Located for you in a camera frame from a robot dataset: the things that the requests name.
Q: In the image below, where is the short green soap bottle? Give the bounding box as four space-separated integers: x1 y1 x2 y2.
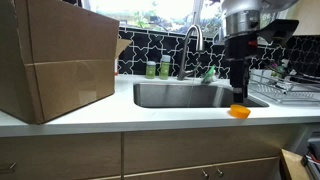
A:
146 61 156 79

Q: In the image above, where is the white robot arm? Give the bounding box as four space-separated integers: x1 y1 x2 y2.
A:
220 0 299 103

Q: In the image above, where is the stainless steel sink basin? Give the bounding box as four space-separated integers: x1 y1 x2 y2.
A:
133 82 270 109

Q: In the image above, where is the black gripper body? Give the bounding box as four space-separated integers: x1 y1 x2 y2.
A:
225 34 257 87

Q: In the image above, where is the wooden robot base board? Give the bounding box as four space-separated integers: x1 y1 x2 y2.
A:
279 149 311 180

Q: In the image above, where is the large cardboard box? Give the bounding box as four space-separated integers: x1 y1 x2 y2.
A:
0 0 127 124

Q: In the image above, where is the tall green soap bottle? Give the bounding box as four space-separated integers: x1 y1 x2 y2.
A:
159 55 171 80

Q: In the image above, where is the wooden cabinet front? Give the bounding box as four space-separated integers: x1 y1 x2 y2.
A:
0 124 303 180

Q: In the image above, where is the metal dish drying rack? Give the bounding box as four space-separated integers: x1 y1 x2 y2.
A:
249 70 320 105

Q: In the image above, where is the orange bowl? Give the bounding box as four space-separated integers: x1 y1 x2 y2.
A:
229 104 251 119

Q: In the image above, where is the brushed steel gooseneck faucet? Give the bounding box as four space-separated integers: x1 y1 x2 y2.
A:
176 24 205 81

